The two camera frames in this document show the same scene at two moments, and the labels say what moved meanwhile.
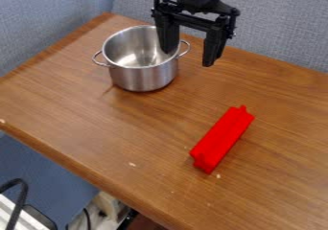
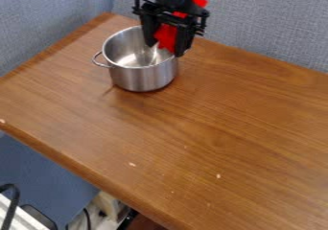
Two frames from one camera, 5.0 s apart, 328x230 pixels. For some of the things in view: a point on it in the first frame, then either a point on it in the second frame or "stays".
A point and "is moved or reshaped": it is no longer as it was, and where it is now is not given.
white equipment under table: x=103 y=215 stays
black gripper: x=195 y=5 -> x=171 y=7
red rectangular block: x=220 y=136 is moved or reshaped
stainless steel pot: x=139 y=66 stays
